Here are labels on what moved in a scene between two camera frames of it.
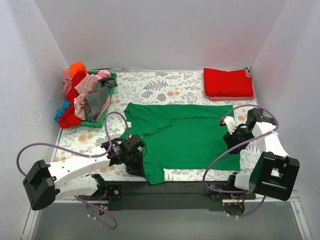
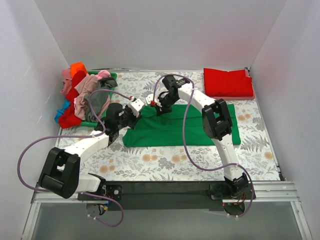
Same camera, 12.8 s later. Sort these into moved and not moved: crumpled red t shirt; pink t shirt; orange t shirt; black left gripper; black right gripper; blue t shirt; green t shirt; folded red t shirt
Moved: green t shirt; black left gripper; black right gripper
Not moved: blue t shirt; pink t shirt; folded red t shirt; orange t shirt; crumpled red t shirt
